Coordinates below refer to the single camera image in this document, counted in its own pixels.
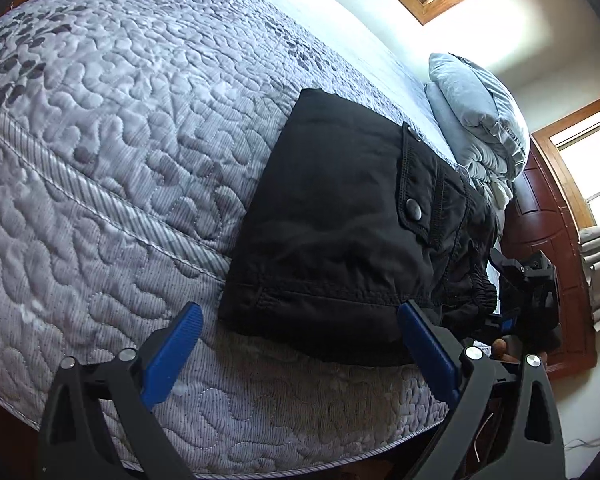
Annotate folded grey blanket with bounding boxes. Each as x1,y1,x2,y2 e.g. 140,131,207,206
424,82,525,211

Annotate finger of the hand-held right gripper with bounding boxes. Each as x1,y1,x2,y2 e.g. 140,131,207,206
487,310,521,333
489,247,526,283

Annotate narrow wooden framed window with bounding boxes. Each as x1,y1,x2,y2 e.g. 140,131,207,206
530,92,600,229

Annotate grey pillow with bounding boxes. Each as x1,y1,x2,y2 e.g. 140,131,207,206
427,52,531,161

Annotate black quilted pants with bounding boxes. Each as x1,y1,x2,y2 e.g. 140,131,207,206
217,87,501,368

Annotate dark wooden headboard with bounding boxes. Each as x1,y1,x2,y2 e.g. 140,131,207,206
500,147,599,382

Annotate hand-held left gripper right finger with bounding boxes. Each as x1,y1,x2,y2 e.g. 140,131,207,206
397,300,566,480

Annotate grey quilted bed mattress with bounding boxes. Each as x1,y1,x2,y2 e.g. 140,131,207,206
0,0,506,478

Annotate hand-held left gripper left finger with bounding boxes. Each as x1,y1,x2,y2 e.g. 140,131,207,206
37,302,204,480

